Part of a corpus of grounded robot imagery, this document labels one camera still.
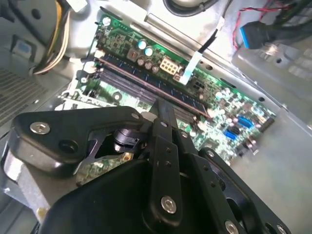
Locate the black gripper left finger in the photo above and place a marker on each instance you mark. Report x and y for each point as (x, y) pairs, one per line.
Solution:
(97, 117)

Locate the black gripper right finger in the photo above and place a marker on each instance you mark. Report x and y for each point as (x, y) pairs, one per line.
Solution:
(207, 178)

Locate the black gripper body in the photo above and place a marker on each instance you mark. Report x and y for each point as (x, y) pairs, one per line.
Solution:
(109, 200)

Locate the RAM memory stick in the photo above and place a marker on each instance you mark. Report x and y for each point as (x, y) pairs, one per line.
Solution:
(182, 97)

